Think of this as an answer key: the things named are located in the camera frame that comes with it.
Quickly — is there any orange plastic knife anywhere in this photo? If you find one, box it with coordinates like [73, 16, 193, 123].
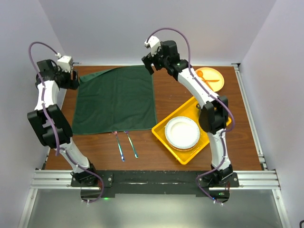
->
[203, 79, 220, 83]

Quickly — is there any white ceramic plate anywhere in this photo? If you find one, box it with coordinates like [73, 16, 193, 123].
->
[164, 116, 200, 150]

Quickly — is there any aluminium front frame rail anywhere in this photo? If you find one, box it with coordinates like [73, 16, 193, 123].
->
[30, 170, 281, 190]

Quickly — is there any aluminium frame rail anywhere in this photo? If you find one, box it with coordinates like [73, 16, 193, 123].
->
[232, 64, 268, 171]
[30, 170, 281, 190]

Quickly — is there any yellow plastic tray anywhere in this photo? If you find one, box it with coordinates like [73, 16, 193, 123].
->
[152, 96, 232, 165]

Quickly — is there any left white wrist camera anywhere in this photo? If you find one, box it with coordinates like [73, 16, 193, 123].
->
[55, 53, 73, 73]

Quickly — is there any dark green cloth napkin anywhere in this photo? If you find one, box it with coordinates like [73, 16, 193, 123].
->
[72, 65, 157, 135]

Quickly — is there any iridescent metal spoon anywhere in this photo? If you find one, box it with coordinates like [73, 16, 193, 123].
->
[113, 131, 125, 162]

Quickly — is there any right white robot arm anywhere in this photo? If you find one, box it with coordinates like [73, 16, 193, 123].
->
[142, 36, 233, 187]

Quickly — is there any orange round plate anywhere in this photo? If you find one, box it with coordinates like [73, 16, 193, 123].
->
[195, 67, 225, 92]

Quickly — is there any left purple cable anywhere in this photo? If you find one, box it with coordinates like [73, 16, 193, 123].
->
[28, 42, 105, 204]

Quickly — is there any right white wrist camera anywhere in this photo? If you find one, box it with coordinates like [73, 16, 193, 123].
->
[144, 36, 161, 55]

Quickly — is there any iridescent metal fork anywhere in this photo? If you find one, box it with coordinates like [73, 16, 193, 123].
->
[124, 131, 139, 158]

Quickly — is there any orange plastic spoon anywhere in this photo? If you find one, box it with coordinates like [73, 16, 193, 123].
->
[196, 70, 213, 90]

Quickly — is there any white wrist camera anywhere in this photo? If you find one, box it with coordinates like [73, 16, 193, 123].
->
[144, 36, 161, 55]
[55, 53, 73, 73]

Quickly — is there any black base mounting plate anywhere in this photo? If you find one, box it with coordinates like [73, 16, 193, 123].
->
[70, 170, 239, 202]

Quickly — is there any aluminium right frame rail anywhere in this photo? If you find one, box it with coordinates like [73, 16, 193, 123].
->
[232, 64, 268, 171]

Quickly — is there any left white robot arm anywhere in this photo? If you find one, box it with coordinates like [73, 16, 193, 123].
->
[27, 56, 99, 186]

